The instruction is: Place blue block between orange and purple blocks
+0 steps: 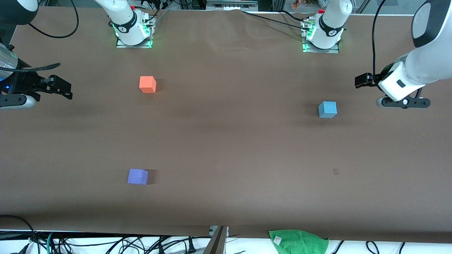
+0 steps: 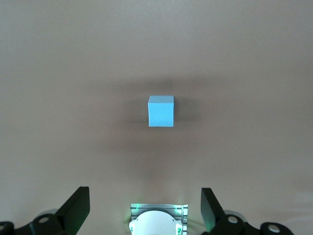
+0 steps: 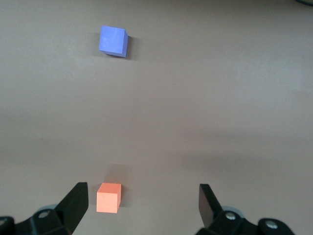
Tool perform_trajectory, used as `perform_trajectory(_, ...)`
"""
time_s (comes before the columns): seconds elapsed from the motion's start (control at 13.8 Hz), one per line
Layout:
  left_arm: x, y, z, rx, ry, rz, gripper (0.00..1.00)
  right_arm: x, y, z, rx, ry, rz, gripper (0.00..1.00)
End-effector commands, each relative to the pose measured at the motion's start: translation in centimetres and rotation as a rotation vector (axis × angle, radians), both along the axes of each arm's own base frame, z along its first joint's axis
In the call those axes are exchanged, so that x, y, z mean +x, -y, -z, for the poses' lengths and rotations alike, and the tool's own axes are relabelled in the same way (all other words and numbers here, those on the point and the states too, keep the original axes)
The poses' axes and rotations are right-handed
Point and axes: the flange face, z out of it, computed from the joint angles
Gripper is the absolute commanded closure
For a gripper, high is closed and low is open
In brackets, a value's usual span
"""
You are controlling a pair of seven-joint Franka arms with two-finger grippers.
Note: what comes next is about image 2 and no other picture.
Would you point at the light blue foam cube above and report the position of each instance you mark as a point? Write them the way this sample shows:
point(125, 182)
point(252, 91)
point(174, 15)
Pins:
point(161, 112)

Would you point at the brown table cover sheet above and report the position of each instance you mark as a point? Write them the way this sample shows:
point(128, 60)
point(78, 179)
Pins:
point(73, 73)

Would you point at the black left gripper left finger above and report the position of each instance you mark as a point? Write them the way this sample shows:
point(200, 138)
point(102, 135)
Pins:
point(61, 220)

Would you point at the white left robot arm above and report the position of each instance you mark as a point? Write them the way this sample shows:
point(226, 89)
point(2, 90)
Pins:
point(155, 222)

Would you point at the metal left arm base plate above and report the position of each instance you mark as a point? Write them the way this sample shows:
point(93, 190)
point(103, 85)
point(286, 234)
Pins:
point(156, 206)

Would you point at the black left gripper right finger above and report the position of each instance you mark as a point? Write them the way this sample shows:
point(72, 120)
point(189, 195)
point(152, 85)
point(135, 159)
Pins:
point(220, 222)

